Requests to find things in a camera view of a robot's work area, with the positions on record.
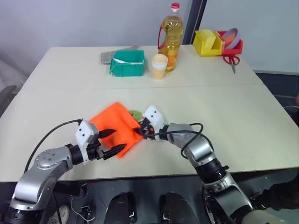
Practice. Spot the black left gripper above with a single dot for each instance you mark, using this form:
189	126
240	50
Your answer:
94	152

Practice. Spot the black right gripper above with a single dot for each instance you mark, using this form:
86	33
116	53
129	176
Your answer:
147	129

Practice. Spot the orange fabric pouch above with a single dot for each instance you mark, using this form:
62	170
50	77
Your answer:
116	121

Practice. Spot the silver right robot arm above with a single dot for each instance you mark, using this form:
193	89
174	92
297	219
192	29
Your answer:
203	149

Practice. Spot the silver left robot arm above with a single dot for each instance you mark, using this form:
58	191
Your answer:
44	163

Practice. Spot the green item in pouch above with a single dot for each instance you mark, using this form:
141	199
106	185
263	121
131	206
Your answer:
136	114

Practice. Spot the dark rounded shape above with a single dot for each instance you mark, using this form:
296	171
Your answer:
122	206
172	206

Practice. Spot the green plastic bin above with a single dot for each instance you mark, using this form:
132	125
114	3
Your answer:
127	67

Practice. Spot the white paper sheet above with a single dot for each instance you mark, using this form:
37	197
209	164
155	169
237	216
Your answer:
127	61

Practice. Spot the grey woven mat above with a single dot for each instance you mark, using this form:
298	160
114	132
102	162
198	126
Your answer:
106	58

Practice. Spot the white shoe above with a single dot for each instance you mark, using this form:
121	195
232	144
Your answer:
61	213

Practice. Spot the cooking oil bottle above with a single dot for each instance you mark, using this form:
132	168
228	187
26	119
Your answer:
171	39

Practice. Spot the yellow plastic bin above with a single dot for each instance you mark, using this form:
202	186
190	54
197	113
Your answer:
205	43

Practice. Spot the red plastic bin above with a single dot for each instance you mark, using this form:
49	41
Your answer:
234	49

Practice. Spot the purple plastic bowl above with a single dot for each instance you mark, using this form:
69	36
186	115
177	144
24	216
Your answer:
233	38

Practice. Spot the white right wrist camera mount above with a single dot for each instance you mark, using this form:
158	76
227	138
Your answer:
155	119

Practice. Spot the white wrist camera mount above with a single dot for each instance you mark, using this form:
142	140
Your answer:
155	119
84	133

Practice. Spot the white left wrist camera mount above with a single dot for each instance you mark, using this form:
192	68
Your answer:
84	133

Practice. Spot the dark vertical post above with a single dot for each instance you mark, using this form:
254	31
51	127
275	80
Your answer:
194	21

